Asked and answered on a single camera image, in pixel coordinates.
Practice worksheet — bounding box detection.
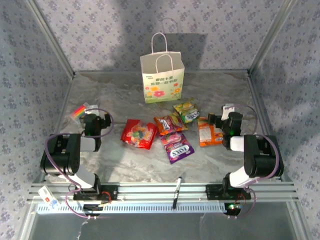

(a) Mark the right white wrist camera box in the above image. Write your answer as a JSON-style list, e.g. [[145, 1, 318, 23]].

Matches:
[[221, 103, 235, 121]]

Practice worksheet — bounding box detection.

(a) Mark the orange white label snack bag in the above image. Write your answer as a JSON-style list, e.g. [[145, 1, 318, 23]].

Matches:
[[197, 116, 225, 147]]

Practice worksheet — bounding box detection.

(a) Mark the white blue small card pack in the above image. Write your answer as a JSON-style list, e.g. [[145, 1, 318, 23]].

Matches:
[[37, 185, 61, 210]]

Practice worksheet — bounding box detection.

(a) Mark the aluminium mounting rail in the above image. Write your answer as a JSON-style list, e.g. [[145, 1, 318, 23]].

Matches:
[[27, 181, 301, 203]]

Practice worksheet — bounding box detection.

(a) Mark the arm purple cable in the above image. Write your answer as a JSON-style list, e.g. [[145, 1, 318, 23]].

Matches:
[[44, 107, 115, 220], [226, 103, 279, 220]]

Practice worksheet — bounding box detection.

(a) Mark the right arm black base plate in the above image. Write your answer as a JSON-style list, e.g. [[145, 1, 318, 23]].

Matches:
[[205, 184, 252, 201]]

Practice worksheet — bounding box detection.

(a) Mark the purple Fox's candy bag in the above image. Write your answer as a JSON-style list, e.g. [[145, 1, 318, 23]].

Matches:
[[159, 132, 195, 165]]

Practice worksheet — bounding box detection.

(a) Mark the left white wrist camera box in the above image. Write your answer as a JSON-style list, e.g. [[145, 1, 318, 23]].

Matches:
[[84, 104, 100, 116]]

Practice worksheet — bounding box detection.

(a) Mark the black marker pen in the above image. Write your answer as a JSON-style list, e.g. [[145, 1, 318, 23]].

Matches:
[[171, 176, 183, 210]]

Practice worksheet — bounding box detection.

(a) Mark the red gummy snack bag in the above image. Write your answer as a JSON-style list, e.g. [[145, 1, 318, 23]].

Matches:
[[120, 118, 158, 150]]

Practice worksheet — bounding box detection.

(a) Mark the green Fox's candy bag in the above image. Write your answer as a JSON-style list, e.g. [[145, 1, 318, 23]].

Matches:
[[172, 99, 201, 124]]

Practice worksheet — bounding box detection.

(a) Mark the white slotted cable duct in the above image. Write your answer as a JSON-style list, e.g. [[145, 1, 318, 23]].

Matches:
[[36, 202, 226, 215]]

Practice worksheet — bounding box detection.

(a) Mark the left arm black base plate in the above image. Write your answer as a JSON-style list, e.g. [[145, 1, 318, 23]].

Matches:
[[72, 186, 119, 201]]

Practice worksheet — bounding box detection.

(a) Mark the orange red Fox's candy bag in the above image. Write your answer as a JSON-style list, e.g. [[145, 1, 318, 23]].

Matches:
[[153, 112, 189, 136]]

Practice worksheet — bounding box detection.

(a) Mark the white flower print paper bag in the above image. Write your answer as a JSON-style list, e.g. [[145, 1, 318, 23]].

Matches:
[[139, 32, 186, 105]]

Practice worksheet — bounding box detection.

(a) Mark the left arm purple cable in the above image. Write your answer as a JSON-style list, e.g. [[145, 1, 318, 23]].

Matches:
[[44, 107, 115, 220]]

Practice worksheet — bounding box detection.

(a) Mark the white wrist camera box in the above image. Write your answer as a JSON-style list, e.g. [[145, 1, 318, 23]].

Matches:
[[221, 103, 235, 121], [84, 104, 100, 116]]

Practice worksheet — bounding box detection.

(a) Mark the black board with lit LED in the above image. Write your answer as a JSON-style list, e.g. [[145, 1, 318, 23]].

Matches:
[[224, 202, 242, 216]]

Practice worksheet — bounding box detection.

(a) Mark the black board without lit LED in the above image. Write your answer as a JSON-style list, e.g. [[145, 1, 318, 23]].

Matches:
[[83, 203, 111, 217]]

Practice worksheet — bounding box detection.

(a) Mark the aluminium frame post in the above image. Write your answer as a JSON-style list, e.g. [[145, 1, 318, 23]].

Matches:
[[24, 0, 76, 79], [248, 0, 299, 76]]

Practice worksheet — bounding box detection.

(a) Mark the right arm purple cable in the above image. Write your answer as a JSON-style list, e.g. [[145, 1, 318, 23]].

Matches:
[[226, 103, 279, 220]]

